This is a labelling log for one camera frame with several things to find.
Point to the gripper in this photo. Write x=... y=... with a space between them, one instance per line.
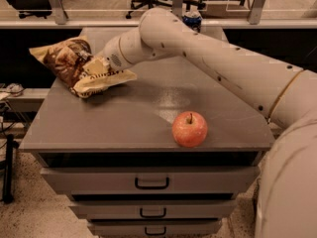
x=111 y=56

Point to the brown sea salt chip bag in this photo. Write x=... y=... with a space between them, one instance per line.
x=66 y=60

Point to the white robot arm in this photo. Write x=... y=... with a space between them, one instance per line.
x=284 y=94

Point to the blue soda can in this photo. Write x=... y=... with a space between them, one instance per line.
x=192 y=19

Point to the red apple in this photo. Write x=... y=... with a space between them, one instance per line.
x=189 y=129

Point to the grey drawer cabinet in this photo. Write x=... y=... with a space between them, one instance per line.
x=130 y=125

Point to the black stand left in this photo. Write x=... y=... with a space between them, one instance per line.
x=7 y=167

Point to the top grey drawer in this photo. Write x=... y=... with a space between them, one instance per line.
x=153 y=180

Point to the grey drawer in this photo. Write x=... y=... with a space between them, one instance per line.
x=153 y=209
x=153 y=180
x=154 y=228

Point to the middle grey drawer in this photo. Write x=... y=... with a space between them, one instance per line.
x=153 y=209

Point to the bottom grey drawer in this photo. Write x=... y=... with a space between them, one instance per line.
x=154 y=228

